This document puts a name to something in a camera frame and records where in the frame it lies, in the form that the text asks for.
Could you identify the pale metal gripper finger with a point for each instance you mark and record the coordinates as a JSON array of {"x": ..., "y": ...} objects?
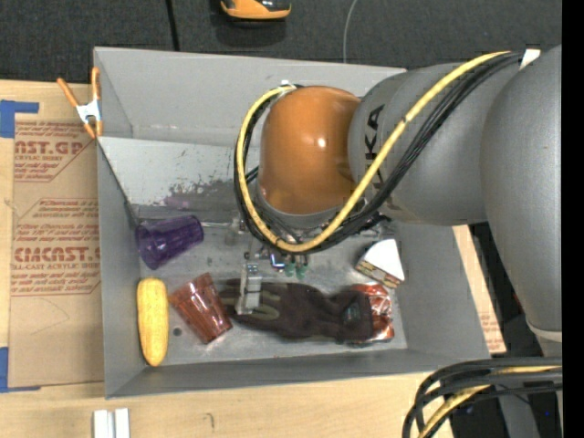
[
  {"x": 233, "y": 233},
  {"x": 250, "y": 290}
]

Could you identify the orange-red plastic cup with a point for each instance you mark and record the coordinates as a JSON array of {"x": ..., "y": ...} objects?
[{"x": 201, "y": 306}]

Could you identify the dark brown glove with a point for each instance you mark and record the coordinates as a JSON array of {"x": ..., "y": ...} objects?
[{"x": 305, "y": 310}]

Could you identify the purple plastic cup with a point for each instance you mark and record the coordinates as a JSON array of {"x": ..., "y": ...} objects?
[{"x": 166, "y": 240}]

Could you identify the yellow toy corn cob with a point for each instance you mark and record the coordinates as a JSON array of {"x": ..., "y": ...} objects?
[{"x": 152, "y": 322}]

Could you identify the white toy sandwich wedge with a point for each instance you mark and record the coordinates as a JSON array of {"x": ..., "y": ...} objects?
[{"x": 387, "y": 258}]

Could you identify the red shiny packet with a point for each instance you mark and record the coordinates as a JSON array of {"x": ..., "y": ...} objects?
[{"x": 382, "y": 306}]

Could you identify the grey metal bin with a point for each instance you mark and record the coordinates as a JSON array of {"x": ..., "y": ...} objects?
[{"x": 429, "y": 290}]

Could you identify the brown cardboard board, red print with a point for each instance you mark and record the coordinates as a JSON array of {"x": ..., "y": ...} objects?
[{"x": 55, "y": 326}]

